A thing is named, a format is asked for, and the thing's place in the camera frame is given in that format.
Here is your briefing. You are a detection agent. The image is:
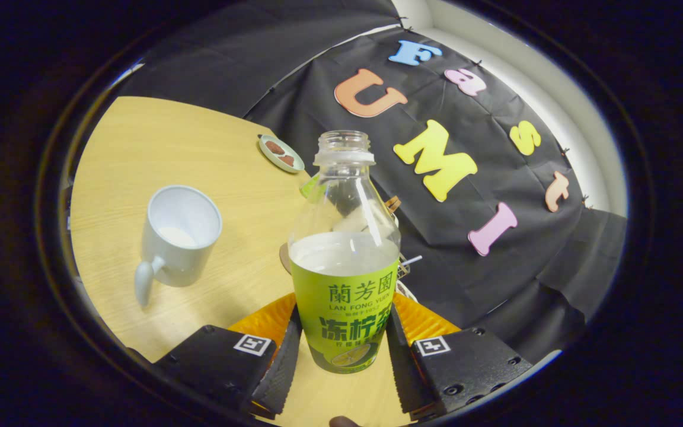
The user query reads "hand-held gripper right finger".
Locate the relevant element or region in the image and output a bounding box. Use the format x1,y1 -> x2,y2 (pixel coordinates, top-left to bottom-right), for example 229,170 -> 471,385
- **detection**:
386,292 -> 535,419

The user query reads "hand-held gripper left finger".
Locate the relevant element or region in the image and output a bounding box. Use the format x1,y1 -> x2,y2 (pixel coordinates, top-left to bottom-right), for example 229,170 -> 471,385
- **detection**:
155,292 -> 304,419

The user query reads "green label juice bottle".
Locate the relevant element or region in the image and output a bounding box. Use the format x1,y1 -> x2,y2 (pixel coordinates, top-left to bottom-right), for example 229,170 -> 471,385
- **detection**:
288,130 -> 402,374

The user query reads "white cup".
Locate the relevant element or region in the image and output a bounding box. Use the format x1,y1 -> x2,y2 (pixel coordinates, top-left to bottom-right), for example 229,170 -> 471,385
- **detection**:
135,185 -> 224,308

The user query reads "capped green label bottle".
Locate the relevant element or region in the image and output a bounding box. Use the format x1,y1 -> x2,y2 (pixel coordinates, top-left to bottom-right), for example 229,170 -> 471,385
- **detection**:
299,172 -> 325,201

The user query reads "black backdrop cloth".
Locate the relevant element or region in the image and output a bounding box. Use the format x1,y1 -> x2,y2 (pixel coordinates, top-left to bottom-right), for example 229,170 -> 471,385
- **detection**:
113,0 -> 628,362

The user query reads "pale green plate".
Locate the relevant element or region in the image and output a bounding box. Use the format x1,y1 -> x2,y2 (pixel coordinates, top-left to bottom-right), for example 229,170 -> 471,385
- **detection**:
258,134 -> 305,174

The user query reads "wooden table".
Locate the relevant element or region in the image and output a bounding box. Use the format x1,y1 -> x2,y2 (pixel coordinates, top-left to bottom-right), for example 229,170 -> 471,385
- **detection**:
69,97 -> 413,427

